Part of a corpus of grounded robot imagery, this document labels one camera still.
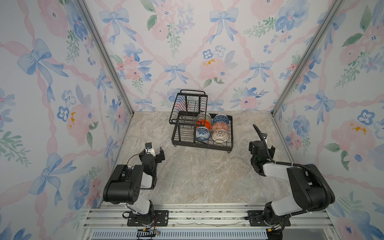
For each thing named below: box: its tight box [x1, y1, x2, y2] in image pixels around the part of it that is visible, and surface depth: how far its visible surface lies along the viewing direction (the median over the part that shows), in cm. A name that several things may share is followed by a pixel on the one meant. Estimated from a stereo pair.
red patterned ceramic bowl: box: [212, 122, 230, 132], surface depth 109 cm
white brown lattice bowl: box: [212, 129, 229, 144], surface depth 105 cm
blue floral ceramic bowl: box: [195, 126, 211, 141], surface depth 105 cm
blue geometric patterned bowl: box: [213, 113, 230, 125], surface depth 112 cm
